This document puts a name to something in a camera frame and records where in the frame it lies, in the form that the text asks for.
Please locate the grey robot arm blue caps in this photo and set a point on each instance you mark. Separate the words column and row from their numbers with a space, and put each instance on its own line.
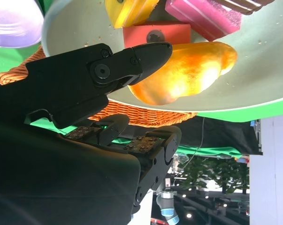
column 168, row 206

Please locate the lavender plate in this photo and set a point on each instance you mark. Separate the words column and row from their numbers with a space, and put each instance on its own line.
column 14, row 23

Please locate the oblong orange croissant bread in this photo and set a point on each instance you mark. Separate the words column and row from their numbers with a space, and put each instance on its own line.
column 190, row 72

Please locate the pale green bowl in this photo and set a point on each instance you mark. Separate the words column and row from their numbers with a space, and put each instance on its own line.
column 261, row 70

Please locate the yellow cake piece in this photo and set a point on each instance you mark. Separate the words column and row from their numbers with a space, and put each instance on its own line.
column 127, row 11

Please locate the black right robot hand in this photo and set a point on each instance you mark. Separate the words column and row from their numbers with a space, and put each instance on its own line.
column 49, row 175

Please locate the pink striped cake piece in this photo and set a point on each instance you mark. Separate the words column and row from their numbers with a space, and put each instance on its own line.
column 202, row 18

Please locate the red cake piece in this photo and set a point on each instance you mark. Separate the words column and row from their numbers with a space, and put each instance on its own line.
column 178, row 32

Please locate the green leafy plant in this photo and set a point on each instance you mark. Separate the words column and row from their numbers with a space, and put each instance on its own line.
column 202, row 173

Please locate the green tablecloth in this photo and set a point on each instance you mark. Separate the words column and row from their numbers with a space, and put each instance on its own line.
column 249, row 114
column 214, row 152

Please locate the orange wicker basket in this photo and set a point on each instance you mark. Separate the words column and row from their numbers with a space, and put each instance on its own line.
column 143, row 114

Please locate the black backdrop cloth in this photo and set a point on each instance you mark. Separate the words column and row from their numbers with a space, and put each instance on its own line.
column 225, row 133

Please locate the brown chocolate cake piece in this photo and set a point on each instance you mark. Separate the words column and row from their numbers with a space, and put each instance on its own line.
column 244, row 5

